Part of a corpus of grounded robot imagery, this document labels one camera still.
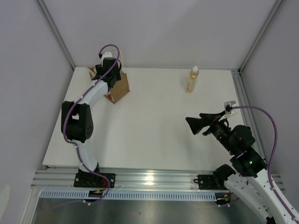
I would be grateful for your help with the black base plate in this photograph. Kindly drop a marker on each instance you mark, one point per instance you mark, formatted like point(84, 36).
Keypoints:
point(89, 180)
point(209, 182)

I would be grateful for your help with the brown canvas tote bag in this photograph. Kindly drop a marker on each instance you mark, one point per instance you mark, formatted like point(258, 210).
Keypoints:
point(121, 88)

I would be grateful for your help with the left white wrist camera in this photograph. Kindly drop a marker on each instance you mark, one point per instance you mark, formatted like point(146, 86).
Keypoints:
point(104, 55)

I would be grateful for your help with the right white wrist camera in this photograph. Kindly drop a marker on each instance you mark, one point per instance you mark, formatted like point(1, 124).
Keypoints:
point(228, 106)

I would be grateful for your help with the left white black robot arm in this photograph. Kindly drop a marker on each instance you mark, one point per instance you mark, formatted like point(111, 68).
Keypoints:
point(76, 116)

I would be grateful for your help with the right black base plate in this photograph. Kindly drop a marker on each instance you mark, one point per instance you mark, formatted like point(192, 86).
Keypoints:
point(209, 182)

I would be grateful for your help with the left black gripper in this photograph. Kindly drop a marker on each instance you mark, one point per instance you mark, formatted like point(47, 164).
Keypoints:
point(117, 73)

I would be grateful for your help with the right aluminium frame post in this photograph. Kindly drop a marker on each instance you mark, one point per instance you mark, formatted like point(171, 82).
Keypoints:
point(278, 4)

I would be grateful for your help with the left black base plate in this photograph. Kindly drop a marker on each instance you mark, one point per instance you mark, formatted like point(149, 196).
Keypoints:
point(89, 180)

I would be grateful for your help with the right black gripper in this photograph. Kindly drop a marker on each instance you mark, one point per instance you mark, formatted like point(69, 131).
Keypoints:
point(196, 124)

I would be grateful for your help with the right side aluminium rail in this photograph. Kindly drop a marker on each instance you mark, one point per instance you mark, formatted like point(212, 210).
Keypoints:
point(248, 114)

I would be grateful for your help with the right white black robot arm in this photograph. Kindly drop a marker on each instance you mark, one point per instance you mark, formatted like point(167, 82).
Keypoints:
point(248, 176)

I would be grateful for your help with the aluminium frame post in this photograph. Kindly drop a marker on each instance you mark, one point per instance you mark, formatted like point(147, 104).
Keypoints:
point(55, 32)
point(278, 4)

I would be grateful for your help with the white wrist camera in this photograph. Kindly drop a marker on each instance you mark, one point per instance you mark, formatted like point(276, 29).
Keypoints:
point(228, 106)
point(104, 55)

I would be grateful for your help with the left aluminium frame post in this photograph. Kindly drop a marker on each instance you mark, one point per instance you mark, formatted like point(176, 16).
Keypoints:
point(55, 32)

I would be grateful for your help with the white slotted cable duct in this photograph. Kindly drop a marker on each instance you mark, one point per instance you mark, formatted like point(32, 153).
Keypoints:
point(129, 195)

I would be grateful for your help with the aluminium mounting rail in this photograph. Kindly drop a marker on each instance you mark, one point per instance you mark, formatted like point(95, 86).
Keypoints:
point(126, 179)

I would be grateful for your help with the amber liquid clear bottle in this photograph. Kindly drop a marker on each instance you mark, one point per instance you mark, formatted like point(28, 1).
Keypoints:
point(192, 79)

